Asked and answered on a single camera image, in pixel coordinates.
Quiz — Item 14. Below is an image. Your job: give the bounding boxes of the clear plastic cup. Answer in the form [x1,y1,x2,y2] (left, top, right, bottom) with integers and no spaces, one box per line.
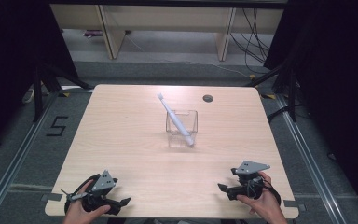
[165,108,200,149]

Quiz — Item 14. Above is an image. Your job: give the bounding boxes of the black metal stand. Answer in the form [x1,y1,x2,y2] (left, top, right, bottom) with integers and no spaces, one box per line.
[32,59,95,123]
[244,57,300,123]

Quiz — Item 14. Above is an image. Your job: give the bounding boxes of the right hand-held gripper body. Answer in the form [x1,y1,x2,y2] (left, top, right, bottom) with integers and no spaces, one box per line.
[230,160,271,201]

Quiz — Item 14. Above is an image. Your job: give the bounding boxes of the beige wooden desk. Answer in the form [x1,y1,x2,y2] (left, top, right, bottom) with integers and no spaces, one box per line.
[49,3,285,62]

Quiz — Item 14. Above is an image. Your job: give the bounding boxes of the metal floor rail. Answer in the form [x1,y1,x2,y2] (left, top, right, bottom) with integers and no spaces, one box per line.
[0,91,61,224]
[274,92,347,224]

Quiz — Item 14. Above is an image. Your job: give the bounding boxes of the black hanging cables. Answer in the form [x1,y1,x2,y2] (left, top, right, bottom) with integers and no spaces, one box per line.
[229,8,272,75]

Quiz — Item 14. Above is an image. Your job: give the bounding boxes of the black floor cable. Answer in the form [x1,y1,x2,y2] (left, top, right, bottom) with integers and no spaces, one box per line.
[267,105,292,123]

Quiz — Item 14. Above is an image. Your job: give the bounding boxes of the small purple object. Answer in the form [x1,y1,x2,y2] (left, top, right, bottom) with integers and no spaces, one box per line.
[83,29,104,38]

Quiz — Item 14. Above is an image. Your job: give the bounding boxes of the person's right hand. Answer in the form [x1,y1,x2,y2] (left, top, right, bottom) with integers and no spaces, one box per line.
[236,171,289,224]

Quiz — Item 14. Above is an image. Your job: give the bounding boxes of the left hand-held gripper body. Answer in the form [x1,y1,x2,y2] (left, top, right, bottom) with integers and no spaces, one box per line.
[61,169,119,214]

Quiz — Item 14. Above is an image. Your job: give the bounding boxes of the white electric toothbrush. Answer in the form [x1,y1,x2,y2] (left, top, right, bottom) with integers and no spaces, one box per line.
[157,91,196,147]

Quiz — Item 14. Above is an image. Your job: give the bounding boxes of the person's left hand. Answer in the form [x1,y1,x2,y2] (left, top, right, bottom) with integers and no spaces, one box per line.
[62,179,112,224]

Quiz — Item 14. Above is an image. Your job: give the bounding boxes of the black curtain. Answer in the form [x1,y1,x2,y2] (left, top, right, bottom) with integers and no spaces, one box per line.
[0,0,80,155]
[263,0,358,217]

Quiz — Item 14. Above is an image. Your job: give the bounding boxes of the black gripper strap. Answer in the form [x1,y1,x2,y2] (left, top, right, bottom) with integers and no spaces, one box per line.
[63,173,103,215]
[263,178,282,207]

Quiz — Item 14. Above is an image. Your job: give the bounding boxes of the grey tape strip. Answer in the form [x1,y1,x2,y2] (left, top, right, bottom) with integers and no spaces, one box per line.
[40,192,63,202]
[282,199,307,213]

